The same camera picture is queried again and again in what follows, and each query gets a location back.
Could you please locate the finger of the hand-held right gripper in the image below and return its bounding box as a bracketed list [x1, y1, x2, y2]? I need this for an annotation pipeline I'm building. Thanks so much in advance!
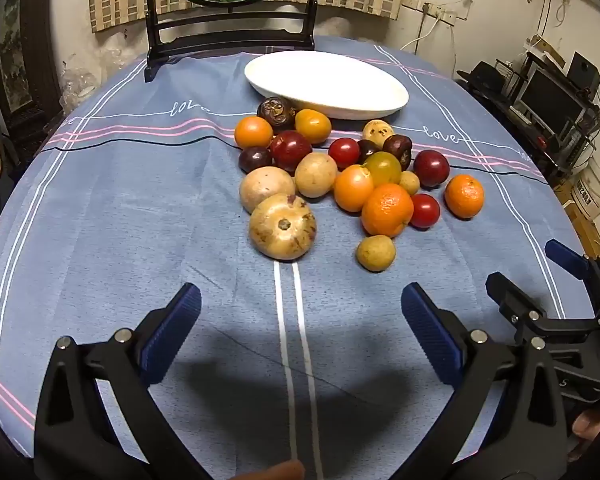
[545, 239, 600, 319]
[485, 271, 600, 345]

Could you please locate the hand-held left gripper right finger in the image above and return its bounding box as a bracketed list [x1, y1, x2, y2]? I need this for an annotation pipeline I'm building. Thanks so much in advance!
[394, 282, 568, 480]

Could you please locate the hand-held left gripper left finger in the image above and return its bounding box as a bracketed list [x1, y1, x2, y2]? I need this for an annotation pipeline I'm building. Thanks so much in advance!
[34, 282, 211, 480]

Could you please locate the olive tan longan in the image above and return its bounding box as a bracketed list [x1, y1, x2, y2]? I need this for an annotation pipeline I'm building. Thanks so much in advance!
[356, 234, 397, 273]

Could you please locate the textured orange mandarin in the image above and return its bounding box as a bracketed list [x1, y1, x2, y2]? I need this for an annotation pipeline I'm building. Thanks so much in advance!
[444, 174, 486, 219]

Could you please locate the red cherry tomato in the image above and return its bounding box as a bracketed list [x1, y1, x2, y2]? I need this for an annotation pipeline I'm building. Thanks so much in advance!
[409, 193, 441, 229]
[327, 137, 362, 170]

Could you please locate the large orange mandarin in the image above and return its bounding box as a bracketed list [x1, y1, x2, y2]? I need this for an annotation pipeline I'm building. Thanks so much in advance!
[361, 182, 415, 239]

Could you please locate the red apple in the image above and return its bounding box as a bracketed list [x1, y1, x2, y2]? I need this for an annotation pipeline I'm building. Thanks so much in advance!
[412, 149, 451, 188]

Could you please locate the large pale speckled pomegranate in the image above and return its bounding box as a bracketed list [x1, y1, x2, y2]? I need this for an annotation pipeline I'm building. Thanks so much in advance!
[248, 193, 318, 261]

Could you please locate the tan round passion fruit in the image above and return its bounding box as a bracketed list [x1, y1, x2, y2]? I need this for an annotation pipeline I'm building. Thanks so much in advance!
[239, 166, 297, 214]

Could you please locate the green-yellow tomato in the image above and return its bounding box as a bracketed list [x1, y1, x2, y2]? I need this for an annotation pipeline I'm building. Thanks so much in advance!
[362, 151, 403, 187]

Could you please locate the maroon mangosteen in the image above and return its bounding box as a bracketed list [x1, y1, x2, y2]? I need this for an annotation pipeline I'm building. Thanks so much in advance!
[382, 133, 414, 171]

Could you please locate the dark purple plum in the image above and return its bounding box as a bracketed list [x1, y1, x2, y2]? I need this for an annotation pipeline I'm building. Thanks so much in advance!
[238, 146, 273, 174]

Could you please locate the small dark cherry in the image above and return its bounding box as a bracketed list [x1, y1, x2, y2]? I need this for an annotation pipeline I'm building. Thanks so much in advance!
[357, 139, 381, 163]

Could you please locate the tan oval passion fruit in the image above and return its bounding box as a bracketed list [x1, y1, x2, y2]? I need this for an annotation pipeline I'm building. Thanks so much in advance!
[294, 152, 339, 199]

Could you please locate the small smooth orange mandarin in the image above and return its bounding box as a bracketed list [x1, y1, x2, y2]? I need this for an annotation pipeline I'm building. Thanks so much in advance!
[234, 116, 274, 150]

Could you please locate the red plum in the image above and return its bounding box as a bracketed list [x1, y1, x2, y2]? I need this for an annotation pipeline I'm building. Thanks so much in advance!
[270, 130, 314, 173]

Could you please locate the yellow-orange round tomato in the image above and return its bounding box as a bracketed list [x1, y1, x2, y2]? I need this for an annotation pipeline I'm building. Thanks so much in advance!
[294, 108, 333, 145]

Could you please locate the dark brown wrinkled mangosteen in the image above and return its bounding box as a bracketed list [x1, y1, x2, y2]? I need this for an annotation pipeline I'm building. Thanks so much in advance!
[256, 96, 298, 133]

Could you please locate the white oval plate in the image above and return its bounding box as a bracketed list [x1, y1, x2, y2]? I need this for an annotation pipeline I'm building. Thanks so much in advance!
[244, 50, 410, 121]

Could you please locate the person's right hand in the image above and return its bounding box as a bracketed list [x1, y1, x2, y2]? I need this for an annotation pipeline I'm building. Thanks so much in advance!
[572, 407, 600, 461]

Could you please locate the person's left hand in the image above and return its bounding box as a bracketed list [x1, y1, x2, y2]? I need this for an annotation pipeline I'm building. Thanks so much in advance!
[230, 459, 306, 480]

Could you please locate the white plastic bucket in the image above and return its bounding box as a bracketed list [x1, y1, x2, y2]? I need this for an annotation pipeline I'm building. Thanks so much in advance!
[570, 157, 600, 221]

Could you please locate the black computer desk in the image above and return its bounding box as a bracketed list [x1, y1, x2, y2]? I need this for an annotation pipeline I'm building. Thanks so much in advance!
[495, 50, 600, 183]

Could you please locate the blue striped tablecloth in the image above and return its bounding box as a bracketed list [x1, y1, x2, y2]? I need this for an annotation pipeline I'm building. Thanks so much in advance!
[0, 35, 598, 480]

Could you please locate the computer monitor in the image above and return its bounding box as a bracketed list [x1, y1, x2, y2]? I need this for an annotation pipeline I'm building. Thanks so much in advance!
[517, 67, 588, 133]

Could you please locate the black speaker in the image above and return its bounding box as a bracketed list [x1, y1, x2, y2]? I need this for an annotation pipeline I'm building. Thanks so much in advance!
[567, 51, 600, 92]

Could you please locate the black bag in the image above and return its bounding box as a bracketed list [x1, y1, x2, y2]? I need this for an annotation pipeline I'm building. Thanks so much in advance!
[455, 60, 513, 98]

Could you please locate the clear plastic wrap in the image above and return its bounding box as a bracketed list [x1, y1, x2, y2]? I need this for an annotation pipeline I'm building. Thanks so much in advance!
[60, 30, 148, 111]

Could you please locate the round fish picture stand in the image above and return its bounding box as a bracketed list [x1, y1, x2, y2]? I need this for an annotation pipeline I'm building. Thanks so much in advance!
[144, 0, 323, 83]

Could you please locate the white crumpled plastic sheet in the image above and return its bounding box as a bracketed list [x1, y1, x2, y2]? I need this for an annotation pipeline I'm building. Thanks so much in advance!
[315, 17, 363, 39]

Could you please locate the dark framed picture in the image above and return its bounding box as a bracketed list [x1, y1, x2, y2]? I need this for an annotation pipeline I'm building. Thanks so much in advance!
[0, 0, 63, 133]

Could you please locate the white power cable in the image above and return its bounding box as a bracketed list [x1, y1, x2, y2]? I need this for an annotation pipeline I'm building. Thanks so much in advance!
[400, 10, 456, 81]

